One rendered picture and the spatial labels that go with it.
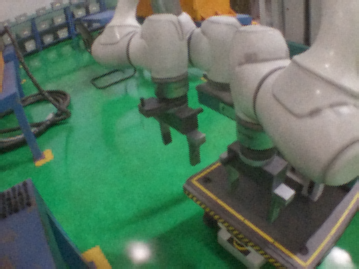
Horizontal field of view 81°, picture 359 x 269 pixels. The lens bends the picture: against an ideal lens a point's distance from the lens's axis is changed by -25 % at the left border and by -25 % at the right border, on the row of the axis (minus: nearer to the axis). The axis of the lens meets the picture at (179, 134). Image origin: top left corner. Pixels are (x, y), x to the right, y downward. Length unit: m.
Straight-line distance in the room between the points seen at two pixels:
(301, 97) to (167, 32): 0.39
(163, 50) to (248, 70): 0.27
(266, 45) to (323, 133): 0.17
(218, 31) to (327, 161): 0.65
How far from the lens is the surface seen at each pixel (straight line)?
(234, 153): 0.54
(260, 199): 1.10
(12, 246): 0.78
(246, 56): 0.39
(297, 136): 0.28
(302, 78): 0.29
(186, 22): 0.93
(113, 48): 0.69
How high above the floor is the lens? 1.14
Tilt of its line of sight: 34 degrees down
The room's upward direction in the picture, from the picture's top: 8 degrees counter-clockwise
